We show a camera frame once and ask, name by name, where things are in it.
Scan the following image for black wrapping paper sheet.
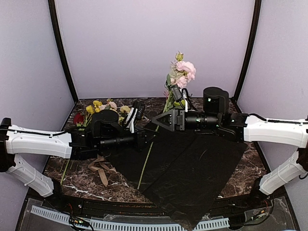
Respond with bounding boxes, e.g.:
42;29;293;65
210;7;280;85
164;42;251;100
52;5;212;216
108;128;247;231

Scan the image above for small yellow blossom spray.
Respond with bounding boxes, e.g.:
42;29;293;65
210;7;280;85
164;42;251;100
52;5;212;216
60;160;73;185

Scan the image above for black frame post left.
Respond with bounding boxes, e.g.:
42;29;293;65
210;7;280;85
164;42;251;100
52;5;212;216
48;0;79;104

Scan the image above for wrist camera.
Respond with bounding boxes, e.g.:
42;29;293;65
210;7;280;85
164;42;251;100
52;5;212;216
169;85;194;112
122;101;145;133

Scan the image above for right circuit board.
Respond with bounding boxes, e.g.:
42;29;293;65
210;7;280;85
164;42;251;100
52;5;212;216
250;210;268;221

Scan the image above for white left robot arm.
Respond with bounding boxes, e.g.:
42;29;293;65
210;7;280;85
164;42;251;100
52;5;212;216
0;110;157;210

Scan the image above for yellow fake flower stem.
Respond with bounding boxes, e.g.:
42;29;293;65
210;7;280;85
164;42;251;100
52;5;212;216
83;105;95;127
93;100;103;113

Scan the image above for beige ribbon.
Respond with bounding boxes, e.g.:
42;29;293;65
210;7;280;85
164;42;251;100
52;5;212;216
88;155;117;186

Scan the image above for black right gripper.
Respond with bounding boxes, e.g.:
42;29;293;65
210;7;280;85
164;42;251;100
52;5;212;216
152;108;221;132

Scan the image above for black frame post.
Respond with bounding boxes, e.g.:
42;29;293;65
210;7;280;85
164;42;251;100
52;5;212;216
48;0;79;104
233;0;262;102

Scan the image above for circuit board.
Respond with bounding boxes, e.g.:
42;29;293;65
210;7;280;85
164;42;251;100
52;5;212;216
68;216;90;229
250;210;268;221

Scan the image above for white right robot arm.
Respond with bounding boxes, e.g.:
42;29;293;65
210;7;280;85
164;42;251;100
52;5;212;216
152;86;308;209

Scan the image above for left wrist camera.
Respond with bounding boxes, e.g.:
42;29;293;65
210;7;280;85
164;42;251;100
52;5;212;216
122;101;145;133

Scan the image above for red fake rose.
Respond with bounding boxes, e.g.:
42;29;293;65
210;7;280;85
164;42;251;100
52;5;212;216
73;113;85;126

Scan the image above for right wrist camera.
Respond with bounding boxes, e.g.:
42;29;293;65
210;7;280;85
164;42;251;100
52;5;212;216
169;85;194;112

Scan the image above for white cable duct strip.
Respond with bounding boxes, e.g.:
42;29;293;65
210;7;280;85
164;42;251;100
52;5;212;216
30;205;230;231

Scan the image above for black front rail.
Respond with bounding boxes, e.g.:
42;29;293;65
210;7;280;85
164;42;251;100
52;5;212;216
63;195;250;217

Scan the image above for black frame post right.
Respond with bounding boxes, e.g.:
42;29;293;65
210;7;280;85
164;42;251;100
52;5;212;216
233;0;262;102

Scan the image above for left circuit board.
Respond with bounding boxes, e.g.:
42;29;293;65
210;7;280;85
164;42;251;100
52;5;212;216
68;216;90;229

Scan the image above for pink fake flower stem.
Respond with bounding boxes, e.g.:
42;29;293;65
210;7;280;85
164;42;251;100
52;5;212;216
99;99;117;111
137;51;197;191

